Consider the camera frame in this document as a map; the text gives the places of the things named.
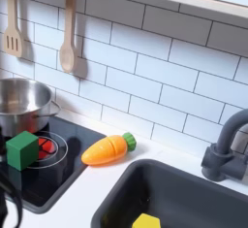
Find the yellow toy block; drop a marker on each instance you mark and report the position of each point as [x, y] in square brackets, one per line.
[146, 222]

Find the orange toy carrot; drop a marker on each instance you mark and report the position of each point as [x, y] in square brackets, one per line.
[103, 150]

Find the dark grey sink basin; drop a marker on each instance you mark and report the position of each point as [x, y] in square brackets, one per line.
[180, 199]

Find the wooden spoon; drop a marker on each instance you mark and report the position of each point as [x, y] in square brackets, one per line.
[68, 55]

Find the green toy block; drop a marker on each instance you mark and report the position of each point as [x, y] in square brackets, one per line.
[21, 151]

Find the grey toy tap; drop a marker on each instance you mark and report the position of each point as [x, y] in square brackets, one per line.
[223, 160]

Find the steel pot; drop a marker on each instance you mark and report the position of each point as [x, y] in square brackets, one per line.
[22, 109]

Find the black toy stove hob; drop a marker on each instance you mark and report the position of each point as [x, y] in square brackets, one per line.
[74, 141]

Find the slotted wooden spatula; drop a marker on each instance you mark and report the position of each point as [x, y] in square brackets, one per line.
[13, 42]

